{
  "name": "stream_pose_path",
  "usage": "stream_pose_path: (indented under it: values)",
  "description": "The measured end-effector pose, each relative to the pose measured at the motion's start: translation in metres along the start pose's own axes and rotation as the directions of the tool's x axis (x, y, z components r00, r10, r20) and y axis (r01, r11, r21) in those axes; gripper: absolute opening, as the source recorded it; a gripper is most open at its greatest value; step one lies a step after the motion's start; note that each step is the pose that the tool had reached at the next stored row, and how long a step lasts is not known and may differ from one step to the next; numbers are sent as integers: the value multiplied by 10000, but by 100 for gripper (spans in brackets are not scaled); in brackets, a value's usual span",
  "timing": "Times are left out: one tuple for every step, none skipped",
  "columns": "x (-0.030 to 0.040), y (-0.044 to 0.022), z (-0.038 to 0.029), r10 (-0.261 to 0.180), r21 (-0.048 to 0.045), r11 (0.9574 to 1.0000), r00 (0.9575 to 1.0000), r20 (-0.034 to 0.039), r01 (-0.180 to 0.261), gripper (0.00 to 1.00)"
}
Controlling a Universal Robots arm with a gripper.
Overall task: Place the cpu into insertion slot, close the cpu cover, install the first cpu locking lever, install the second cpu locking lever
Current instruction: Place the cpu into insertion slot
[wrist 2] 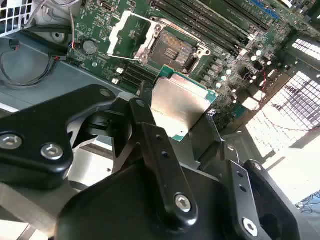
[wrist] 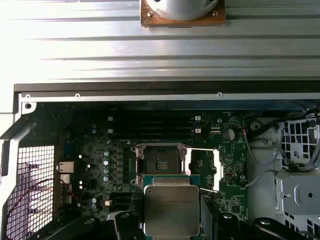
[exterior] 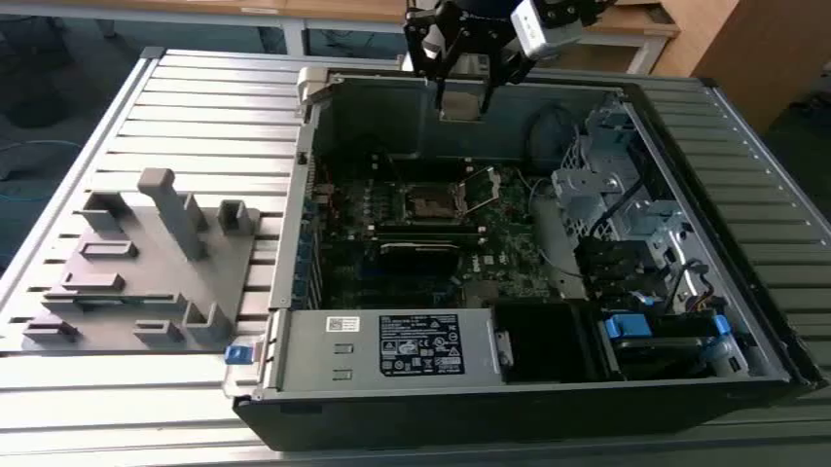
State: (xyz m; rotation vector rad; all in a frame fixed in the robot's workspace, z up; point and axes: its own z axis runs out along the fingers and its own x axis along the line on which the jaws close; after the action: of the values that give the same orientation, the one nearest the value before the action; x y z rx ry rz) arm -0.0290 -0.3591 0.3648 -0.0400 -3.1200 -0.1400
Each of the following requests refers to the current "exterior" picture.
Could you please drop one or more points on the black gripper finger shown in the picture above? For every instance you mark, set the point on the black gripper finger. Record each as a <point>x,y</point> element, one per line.
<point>510,68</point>
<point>413,39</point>

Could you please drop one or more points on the silver CPU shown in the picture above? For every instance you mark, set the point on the silver CPU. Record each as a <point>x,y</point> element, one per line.
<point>462,104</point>

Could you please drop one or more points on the CPU socket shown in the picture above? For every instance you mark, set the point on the CPU socket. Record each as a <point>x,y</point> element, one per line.
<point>431,204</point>

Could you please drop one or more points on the white-clipped RAM slot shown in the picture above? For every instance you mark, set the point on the white-clipped RAM slot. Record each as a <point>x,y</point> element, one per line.
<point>422,226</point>
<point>429,238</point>

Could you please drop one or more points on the silver drive cage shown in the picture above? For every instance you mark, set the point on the silver drive cage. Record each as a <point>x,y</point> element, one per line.
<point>578,187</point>

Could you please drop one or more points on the green motherboard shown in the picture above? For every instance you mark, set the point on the green motherboard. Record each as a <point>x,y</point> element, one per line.
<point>513,243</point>

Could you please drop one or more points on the wooden cabinet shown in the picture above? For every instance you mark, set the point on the wooden cabinet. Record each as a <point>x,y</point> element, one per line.
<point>766,48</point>

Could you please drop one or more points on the black graphics card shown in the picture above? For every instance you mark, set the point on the black graphics card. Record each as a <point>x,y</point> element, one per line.
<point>415,265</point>

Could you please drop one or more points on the silver chipset heatsink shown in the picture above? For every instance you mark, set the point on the silver chipset heatsink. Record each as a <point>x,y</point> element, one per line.
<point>482,292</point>

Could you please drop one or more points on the hard disk in blue carrier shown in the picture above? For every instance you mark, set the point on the hard disk in blue carrier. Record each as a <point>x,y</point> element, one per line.
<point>626,325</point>

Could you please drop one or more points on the black office chair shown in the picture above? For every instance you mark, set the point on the black office chair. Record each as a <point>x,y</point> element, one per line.
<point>32,97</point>

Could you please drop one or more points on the grey parts rack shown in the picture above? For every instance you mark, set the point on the grey parts rack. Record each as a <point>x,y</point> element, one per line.
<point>162,292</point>

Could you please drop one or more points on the silver power supply unit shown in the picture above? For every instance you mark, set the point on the silver power supply unit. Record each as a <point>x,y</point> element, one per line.
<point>306,350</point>

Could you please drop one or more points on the blue case latch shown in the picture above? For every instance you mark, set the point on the blue case latch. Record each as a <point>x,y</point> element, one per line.
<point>236,355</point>

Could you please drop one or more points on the green RAM stick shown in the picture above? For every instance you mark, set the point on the green RAM stick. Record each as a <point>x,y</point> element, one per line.
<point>104,302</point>

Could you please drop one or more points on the black PC case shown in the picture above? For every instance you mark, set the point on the black PC case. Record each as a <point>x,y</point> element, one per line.
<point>454,428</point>

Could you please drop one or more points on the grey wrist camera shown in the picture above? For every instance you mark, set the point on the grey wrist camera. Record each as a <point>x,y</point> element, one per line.
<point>546,36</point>

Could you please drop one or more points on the wooden desk white frame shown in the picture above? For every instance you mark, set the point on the wooden desk white frame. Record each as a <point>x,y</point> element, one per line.
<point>130,4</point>
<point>643,26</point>

